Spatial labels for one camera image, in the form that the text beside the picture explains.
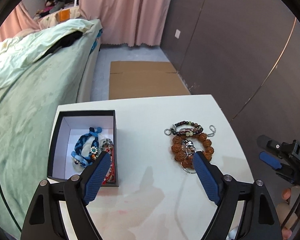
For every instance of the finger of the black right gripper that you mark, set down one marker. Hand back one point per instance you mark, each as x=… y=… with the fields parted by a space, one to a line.
x=269 y=145

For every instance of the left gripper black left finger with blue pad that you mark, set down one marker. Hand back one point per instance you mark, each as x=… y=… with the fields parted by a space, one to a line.
x=44 y=218

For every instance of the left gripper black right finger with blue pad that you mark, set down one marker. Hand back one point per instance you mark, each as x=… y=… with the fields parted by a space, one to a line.
x=258 y=220

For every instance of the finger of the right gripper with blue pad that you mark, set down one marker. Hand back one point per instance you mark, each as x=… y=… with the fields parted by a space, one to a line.
x=270 y=161

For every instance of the black jewelry box white interior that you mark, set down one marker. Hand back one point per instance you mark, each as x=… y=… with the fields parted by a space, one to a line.
x=78 y=138

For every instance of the person's right hand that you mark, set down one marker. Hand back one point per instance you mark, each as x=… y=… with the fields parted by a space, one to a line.
x=289 y=197

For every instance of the dark brown wardrobe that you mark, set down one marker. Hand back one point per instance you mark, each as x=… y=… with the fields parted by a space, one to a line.
x=246 y=54

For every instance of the green bed sheet mattress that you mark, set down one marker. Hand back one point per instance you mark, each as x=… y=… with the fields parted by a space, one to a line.
x=27 y=112

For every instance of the flat brown cardboard sheet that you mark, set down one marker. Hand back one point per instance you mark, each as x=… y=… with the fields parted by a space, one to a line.
x=142 y=79

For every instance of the light green duvet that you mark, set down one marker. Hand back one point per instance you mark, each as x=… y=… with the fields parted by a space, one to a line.
x=18 y=53

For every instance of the pink curtain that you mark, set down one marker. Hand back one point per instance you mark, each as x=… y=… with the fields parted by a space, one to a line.
x=130 y=22

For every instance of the patterned pillow orange patch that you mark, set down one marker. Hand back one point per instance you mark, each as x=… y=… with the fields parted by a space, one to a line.
x=58 y=17

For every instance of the stuffed toys pile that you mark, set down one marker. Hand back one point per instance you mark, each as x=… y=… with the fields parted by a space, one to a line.
x=50 y=7

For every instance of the silver chain keyring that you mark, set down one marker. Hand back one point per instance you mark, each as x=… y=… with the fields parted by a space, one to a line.
x=184 y=133

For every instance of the white wall socket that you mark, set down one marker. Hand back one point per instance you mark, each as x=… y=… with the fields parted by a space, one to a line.
x=177 y=33

